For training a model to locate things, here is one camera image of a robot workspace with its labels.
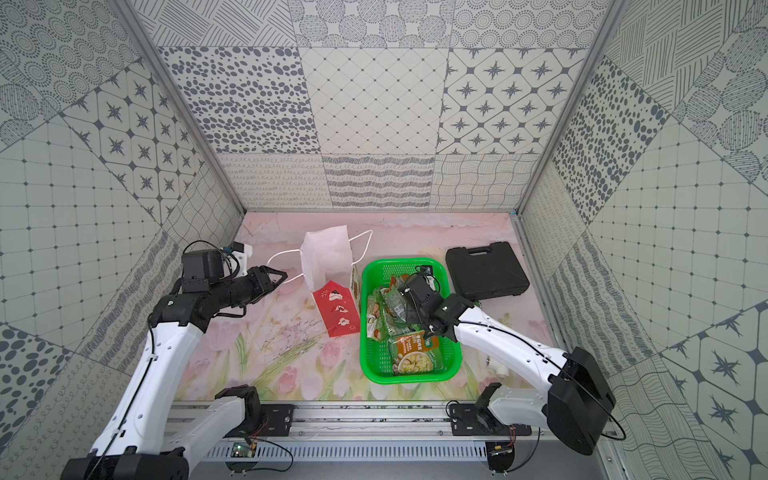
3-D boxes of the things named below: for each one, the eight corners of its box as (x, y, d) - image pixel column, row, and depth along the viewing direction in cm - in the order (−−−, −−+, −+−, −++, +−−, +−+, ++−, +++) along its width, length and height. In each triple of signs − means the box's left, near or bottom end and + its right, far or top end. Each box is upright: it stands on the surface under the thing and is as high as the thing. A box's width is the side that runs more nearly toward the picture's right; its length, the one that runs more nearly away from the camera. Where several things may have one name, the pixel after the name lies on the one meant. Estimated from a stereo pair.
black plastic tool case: (458, 305, 96) (461, 296, 91) (443, 258, 108) (445, 248, 104) (525, 295, 99) (532, 286, 94) (503, 251, 111) (508, 240, 106)
